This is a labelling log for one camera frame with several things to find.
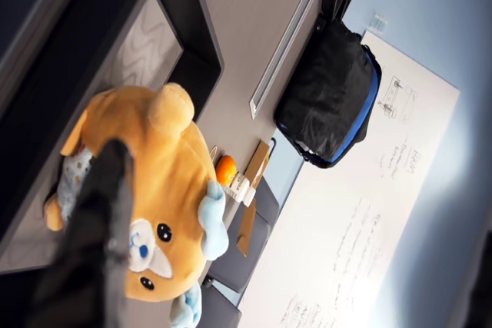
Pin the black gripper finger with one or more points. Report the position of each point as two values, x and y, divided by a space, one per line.
96 228

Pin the orange plush bear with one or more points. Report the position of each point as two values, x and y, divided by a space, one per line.
173 174

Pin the orange fruit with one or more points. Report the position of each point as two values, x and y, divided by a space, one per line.
225 168

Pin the white pill bottle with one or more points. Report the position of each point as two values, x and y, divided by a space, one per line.
238 187

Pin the brown cardboard piece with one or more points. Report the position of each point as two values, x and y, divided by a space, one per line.
246 228

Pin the grey office chair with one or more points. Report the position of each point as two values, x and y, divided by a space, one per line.
223 312
261 209

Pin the brown cardboard box with window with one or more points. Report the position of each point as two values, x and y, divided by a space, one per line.
259 159

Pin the black plastic tray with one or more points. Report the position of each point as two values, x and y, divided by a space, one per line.
200 36

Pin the whiteboard with writing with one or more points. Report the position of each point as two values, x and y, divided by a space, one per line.
346 228

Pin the black bag with blue trim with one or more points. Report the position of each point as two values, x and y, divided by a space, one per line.
326 93

